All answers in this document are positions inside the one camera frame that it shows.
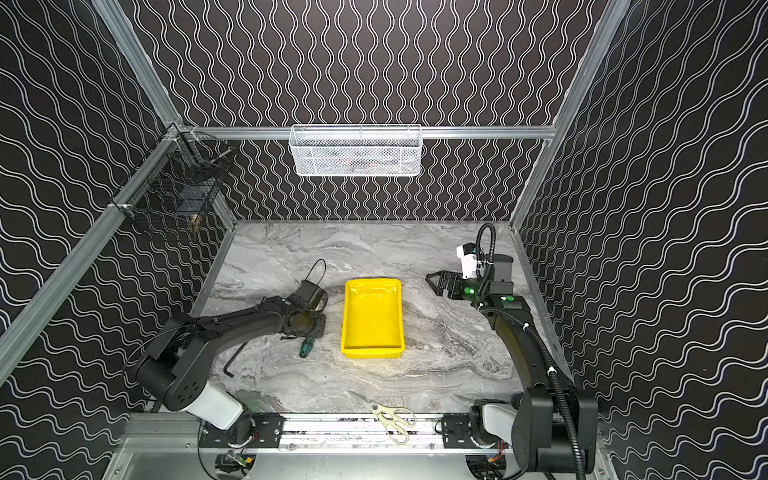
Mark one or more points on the green black handled screwdriver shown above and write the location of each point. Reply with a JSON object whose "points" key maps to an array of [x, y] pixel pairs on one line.
{"points": [[306, 347]]}

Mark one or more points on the cream handled scissors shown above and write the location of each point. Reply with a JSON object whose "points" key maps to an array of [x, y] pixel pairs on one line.
{"points": [[396, 421]]}

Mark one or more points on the white wire mesh basket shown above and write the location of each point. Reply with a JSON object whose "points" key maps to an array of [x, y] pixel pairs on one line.
{"points": [[356, 150]]}

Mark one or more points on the yellow plastic bin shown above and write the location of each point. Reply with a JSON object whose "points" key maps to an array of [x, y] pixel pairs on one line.
{"points": [[372, 325]]}

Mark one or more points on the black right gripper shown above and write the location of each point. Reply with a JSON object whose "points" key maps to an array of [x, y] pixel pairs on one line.
{"points": [[455, 287]]}

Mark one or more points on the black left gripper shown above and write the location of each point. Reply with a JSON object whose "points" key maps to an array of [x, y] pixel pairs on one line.
{"points": [[310, 324]]}

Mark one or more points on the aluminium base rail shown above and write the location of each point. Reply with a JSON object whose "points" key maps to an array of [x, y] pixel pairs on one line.
{"points": [[434, 433]]}

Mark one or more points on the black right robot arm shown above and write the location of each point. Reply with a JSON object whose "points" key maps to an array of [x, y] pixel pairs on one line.
{"points": [[551, 424]]}

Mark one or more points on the black wire basket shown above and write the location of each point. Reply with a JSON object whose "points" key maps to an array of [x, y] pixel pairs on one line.
{"points": [[176, 202]]}

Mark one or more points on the black hex key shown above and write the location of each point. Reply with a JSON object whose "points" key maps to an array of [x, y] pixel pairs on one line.
{"points": [[226, 370]]}

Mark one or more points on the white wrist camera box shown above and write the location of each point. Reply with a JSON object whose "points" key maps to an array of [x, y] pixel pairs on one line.
{"points": [[472, 260]]}

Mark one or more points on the aluminium frame post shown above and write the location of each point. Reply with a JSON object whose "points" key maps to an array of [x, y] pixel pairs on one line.
{"points": [[127, 41]]}

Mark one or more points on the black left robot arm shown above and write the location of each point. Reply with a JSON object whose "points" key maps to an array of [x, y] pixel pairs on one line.
{"points": [[175, 367]]}

